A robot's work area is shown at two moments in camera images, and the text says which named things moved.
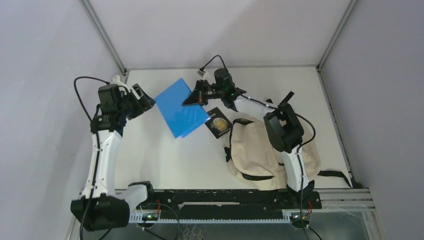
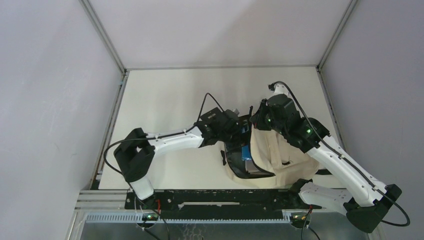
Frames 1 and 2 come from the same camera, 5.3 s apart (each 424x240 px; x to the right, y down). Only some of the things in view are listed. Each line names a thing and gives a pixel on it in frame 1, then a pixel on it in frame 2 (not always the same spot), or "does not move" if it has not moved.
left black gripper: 145,102 → 231,147
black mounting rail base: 226,204 does not move
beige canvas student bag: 253,158 does not move
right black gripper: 198,96 → 257,119
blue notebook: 181,119 → 246,153
